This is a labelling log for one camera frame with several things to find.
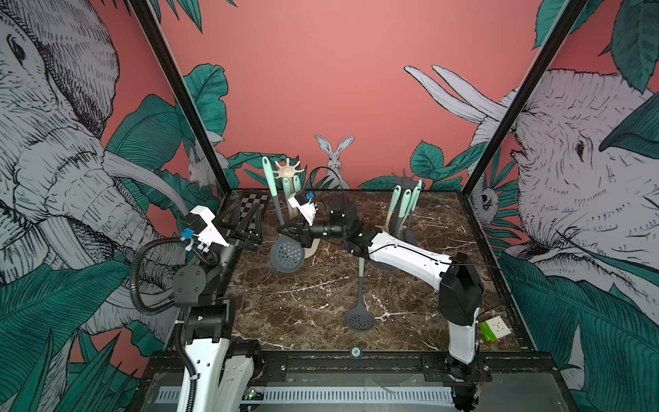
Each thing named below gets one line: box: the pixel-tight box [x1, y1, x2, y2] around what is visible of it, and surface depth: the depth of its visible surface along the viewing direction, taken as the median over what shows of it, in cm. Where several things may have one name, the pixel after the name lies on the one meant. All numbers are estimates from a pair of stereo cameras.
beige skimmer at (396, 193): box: [385, 185, 402, 234], surface depth 72 cm
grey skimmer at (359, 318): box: [344, 257, 376, 332], surface depth 85 cm
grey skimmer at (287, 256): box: [262, 156, 305, 273], surface depth 70 cm
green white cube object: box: [478, 315, 512, 343], surface depth 80 cm
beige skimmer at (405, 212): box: [398, 188, 413, 229], surface depth 70 cm
